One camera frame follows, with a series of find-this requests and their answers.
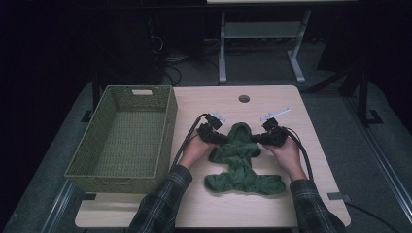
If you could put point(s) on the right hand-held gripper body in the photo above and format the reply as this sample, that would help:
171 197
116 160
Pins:
273 136

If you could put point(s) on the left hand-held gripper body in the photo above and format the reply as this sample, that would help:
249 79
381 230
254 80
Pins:
210 134

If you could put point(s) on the green cloth garment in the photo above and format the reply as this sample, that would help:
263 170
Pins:
239 152

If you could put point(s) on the green woven basket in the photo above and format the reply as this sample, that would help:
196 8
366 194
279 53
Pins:
129 139

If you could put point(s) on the person's left hand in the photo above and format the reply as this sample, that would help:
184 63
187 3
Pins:
194 153

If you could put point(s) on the person's right hand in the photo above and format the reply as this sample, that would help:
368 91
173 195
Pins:
290 158

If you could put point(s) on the grey tape strip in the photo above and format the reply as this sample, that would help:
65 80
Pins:
338 196

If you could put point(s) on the black metal stand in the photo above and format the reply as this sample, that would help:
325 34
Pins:
95 93
362 97

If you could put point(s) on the dark cabinet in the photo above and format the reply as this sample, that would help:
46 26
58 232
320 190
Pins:
129 48

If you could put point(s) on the grey metal frame table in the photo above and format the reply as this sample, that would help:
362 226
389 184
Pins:
260 29

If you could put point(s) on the metal floor rail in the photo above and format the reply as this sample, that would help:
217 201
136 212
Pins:
56 207
382 155

